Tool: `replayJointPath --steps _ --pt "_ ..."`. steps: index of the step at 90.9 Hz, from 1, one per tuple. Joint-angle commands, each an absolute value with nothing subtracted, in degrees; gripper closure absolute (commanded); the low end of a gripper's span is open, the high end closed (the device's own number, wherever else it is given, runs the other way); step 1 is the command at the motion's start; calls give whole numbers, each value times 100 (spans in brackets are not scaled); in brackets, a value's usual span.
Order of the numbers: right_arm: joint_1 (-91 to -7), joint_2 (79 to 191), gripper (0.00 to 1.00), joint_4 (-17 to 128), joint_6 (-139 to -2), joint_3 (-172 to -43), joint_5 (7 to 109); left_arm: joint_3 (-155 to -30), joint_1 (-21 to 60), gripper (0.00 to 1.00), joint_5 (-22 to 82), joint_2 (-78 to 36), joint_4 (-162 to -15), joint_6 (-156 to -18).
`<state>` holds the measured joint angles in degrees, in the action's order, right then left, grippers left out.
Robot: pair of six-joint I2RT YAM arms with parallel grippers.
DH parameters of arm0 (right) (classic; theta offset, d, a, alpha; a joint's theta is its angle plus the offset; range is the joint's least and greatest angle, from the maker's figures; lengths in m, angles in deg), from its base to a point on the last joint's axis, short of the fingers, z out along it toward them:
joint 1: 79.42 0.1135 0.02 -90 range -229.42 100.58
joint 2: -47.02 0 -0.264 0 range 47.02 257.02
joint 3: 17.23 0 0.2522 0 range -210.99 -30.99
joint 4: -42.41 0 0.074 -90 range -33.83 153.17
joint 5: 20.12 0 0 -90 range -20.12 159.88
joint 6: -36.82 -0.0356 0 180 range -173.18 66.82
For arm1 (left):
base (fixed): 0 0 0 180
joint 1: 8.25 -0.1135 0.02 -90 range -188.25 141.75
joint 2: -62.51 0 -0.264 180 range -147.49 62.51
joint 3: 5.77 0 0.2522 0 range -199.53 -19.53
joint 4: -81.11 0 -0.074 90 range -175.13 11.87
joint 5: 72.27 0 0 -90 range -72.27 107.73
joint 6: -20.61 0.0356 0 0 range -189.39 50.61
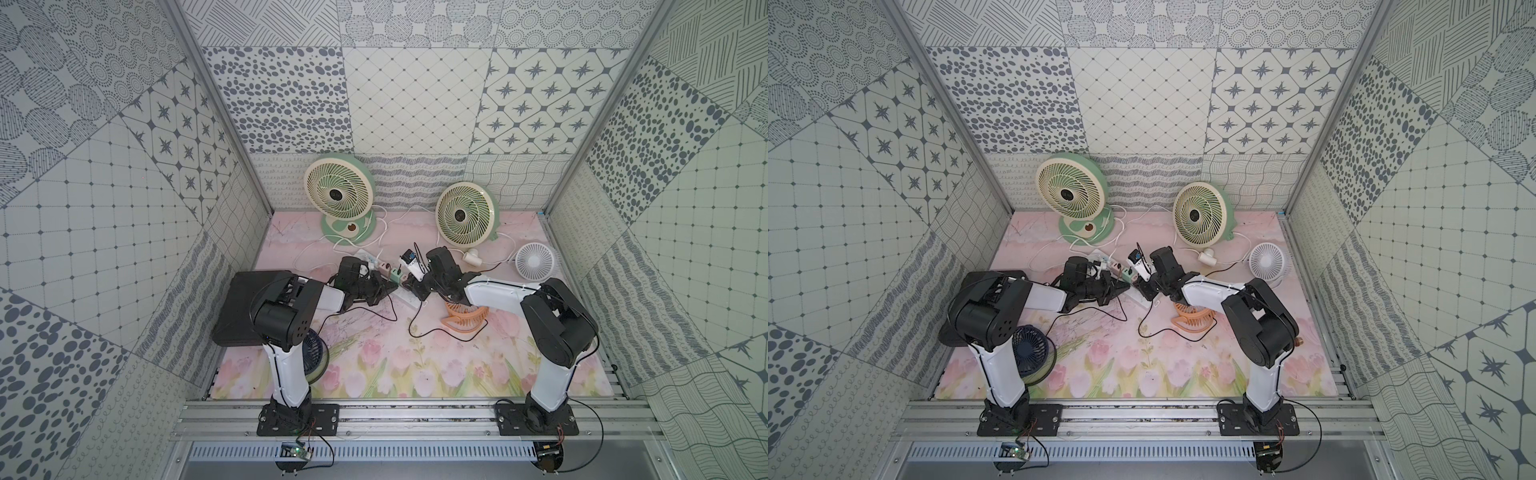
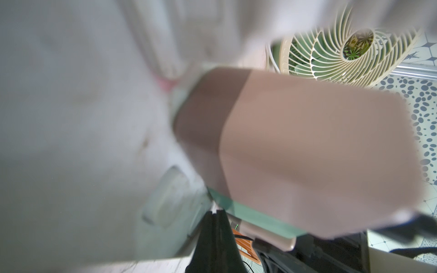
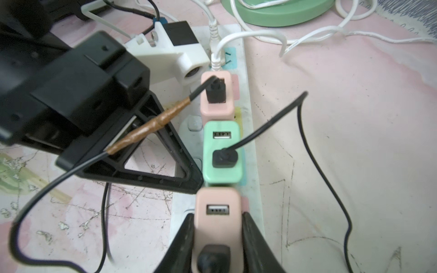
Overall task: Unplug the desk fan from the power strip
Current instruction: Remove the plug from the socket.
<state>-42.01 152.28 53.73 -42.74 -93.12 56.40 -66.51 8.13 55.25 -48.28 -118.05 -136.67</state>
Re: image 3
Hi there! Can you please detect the left green cream desk fan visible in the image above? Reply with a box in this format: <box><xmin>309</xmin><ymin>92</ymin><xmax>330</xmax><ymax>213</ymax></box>
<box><xmin>235</xmin><ymin>0</ymin><xmax>335</xmax><ymax>27</ymax></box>

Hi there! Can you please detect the white power strip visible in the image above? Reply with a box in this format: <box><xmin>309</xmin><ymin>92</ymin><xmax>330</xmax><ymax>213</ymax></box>
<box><xmin>168</xmin><ymin>23</ymin><xmax>265</xmax><ymax>240</ymax></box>

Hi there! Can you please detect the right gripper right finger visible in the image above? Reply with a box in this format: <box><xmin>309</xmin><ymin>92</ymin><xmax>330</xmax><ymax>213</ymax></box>
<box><xmin>242</xmin><ymin>212</ymin><xmax>285</xmax><ymax>273</ymax></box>

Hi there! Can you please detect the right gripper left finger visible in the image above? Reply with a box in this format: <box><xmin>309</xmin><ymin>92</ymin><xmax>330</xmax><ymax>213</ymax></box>
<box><xmin>154</xmin><ymin>213</ymin><xmax>195</xmax><ymax>273</ymax></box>

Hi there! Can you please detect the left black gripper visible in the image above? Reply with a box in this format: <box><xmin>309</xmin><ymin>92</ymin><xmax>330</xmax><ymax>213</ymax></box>
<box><xmin>1</xmin><ymin>31</ymin><xmax>150</xmax><ymax>170</ymax></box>

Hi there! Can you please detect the black cable of blue fan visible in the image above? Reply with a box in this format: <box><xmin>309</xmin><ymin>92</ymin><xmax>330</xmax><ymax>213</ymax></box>
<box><xmin>8</xmin><ymin>76</ymin><xmax>219</xmax><ymax>273</ymax></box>

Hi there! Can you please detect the pink USB adapter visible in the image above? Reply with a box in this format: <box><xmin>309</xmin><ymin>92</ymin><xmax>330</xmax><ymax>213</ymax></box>
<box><xmin>200</xmin><ymin>71</ymin><xmax>235</xmax><ymax>125</ymax></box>
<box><xmin>191</xmin><ymin>187</ymin><xmax>245</xmax><ymax>273</ymax></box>

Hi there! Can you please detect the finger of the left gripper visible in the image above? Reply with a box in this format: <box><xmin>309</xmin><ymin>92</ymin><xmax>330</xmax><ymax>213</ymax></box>
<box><xmin>75</xmin><ymin>91</ymin><xmax>203</xmax><ymax>195</ymax></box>

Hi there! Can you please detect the green USB adapter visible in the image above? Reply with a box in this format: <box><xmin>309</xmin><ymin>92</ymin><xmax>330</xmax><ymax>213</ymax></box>
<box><xmin>202</xmin><ymin>121</ymin><xmax>244</xmax><ymax>187</ymax></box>

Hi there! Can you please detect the white plug of fan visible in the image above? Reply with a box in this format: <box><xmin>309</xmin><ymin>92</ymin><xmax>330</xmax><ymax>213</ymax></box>
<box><xmin>211</xmin><ymin>49</ymin><xmax>225</xmax><ymax>71</ymax></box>

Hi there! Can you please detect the white cable of left fan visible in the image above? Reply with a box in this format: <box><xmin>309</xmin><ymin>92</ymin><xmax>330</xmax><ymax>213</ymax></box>
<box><xmin>191</xmin><ymin>0</ymin><xmax>437</xmax><ymax>72</ymax></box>

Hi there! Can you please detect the black cable of white fan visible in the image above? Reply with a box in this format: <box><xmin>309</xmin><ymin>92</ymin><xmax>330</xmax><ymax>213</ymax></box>
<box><xmin>212</xmin><ymin>91</ymin><xmax>353</xmax><ymax>273</ymax></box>

